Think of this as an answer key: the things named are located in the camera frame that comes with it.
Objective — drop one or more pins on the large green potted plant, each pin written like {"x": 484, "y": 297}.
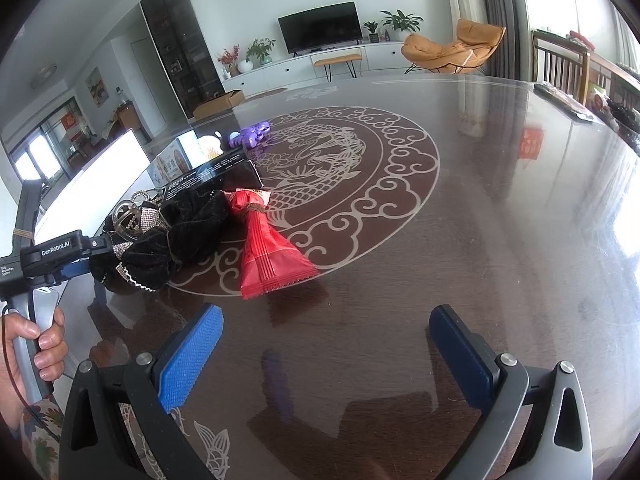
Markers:
{"x": 402, "y": 22}

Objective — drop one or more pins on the purple plastic toy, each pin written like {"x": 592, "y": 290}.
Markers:
{"x": 245, "y": 136}

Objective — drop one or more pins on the black cardboard box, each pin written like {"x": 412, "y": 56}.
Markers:
{"x": 225, "y": 170}

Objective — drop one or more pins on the person's left forearm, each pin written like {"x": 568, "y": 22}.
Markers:
{"x": 35, "y": 442}

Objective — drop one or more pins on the round ceiling lamp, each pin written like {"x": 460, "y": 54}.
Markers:
{"x": 42, "y": 76}

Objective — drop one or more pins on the wooden side cabinet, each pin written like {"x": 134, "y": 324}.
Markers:
{"x": 127, "y": 120}

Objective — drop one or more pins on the dark patterned wooden desktop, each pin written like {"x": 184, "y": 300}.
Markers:
{"x": 400, "y": 260}

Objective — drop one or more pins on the red flower arrangement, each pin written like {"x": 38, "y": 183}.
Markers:
{"x": 229, "y": 57}

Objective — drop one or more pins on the black flat television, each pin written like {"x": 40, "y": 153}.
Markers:
{"x": 320, "y": 27}

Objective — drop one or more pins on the black remote control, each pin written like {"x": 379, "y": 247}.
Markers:
{"x": 560, "y": 97}

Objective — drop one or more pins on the framed wall painting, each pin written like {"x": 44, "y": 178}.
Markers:
{"x": 96, "y": 87}

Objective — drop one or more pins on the cream knitted pouch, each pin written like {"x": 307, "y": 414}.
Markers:
{"x": 210, "y": 149}

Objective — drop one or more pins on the dark glass display cabinet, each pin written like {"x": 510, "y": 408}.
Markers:
{"x": 175, "y": 50}

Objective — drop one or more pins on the white television cabinet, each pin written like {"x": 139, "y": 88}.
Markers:
{"x": 290, "y": 67}

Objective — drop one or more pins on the orange lounge chair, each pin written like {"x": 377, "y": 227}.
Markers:
{"x": 440, "y": 50}

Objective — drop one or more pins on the person's left hand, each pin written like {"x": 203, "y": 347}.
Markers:
{"x": 52, "y": 345}

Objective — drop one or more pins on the dark wooden chair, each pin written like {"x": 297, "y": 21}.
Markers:
{"x": 555, "y": 60}

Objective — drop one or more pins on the leafy plant in pale pot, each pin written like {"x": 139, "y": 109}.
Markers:
{"x": 260, "y": 50}

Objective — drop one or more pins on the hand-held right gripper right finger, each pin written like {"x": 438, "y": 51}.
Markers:
{"x": 460, "y": 355}

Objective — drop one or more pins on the grey curtain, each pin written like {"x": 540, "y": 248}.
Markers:
{"x": 502, "y": 10}

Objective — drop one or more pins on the gold pearl rhinestone hair clip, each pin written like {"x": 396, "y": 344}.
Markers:
{"x": 125, "y": 217}

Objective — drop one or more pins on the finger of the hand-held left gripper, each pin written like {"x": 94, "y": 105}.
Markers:
{"x": 77, "y": 269}

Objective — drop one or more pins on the red cloth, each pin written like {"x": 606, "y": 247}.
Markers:
{"x": 580, "y": 36}

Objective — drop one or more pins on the blue white toothpaste box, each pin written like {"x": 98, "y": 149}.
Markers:
{"x": 170, "y": 162}

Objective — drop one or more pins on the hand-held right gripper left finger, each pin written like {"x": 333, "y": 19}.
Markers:
{"x": 192, "y": 349}

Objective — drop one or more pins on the red snack packet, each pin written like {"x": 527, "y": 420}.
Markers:
{"x": 265, "y": 255}

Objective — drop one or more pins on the white round vase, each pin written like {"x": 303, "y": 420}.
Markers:
{"x": 245, "y": 66}

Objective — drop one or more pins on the black velvet hair bow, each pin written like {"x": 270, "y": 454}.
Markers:
{"x": 195, "y": 220}

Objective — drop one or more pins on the brown cardboard box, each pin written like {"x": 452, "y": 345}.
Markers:
{"x": 217, "y": 105}

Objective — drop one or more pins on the small green potted plant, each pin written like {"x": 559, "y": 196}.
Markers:
{"x": 371, "y": 30}

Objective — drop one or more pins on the wooden stool with metal legs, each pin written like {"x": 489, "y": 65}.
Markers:
{"x": 336, "y": 58}

